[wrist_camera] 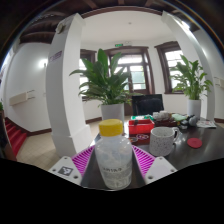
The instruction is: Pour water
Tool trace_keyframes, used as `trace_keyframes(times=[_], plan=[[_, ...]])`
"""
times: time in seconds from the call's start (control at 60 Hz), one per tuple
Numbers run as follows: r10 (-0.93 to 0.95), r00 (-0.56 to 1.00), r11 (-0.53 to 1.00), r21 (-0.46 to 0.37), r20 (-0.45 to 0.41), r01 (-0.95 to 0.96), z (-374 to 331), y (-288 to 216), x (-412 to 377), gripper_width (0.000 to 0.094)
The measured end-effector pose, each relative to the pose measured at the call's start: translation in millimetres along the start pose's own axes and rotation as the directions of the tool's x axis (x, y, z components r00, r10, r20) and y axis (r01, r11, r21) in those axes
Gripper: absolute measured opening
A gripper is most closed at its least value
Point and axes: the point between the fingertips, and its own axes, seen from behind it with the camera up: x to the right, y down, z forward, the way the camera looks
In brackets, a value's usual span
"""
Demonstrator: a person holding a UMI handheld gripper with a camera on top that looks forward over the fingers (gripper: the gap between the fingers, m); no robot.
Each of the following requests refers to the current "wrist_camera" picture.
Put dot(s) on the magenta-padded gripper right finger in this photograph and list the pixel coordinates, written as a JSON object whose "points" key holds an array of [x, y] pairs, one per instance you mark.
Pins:
{"points": [[144, 160]]}

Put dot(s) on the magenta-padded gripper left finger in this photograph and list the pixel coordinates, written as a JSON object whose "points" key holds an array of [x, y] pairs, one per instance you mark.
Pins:
{"points": [[83, 160]]}

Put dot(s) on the clear bottle with yellow cap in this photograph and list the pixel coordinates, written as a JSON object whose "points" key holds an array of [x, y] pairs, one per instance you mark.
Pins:
{"points": [[113, 156]]}

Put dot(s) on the round printed sticker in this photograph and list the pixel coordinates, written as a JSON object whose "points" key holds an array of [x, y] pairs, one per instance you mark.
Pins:
{"points": [[133, 139], [142, 136]]}

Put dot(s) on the white speckled mug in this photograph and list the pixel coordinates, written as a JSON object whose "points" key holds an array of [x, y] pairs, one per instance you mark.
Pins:
{"points": [[161, 141]]}

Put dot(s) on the red plastic box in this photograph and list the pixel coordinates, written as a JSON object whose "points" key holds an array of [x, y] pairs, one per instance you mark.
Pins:
{"points": [[141, 128]]}

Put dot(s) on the green flat box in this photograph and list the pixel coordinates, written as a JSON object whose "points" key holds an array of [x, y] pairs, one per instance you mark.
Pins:
{"points": [[140, 117]]}

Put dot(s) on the brown tray with small jars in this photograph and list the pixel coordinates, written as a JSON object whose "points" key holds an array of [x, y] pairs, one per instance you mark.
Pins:
{"points": [[164, 118]]}

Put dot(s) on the flat round red coaster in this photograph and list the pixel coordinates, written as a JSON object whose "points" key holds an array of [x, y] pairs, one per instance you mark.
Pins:
{"points": [[194, 143]]}

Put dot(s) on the pale green pouch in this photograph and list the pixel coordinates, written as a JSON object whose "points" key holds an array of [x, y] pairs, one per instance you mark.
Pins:
{"points": [[179, 117]]}

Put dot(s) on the black office chair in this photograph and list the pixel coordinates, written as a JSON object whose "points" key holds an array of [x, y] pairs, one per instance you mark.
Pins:
{"points": [[147, 104]]}

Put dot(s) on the dark grey round gadget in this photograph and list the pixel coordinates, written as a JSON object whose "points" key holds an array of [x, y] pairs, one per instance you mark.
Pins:
{"points": [[189, 120]]}

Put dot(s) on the printed paper brochure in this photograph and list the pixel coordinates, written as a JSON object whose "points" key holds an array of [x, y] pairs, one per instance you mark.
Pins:
{"points": [[206, 124]]}

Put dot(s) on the red carpeted staircase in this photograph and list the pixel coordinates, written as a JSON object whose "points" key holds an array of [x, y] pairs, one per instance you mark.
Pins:
{"points": [[15, 135]]}

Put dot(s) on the potted plant in white pot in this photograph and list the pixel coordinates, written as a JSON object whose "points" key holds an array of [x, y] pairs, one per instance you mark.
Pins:
{"points": [[106, 83], [193, 83]]}

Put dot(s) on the dark wooden double door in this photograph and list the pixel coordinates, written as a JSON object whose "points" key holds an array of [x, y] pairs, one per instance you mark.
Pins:
{"points": [[136, 71]]}

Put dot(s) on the dark wooden framed window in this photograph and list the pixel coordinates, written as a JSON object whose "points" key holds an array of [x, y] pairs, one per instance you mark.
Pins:
{"points": [[87, 56], [173, 60]]}

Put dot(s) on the green exit sign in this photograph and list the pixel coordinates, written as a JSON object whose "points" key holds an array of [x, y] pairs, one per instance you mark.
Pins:
{"points": [[118, 45]]}

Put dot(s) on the white wall radiator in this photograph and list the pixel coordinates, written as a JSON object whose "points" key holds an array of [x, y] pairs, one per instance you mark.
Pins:
{"points": [[20, 98], [219, 82]]}

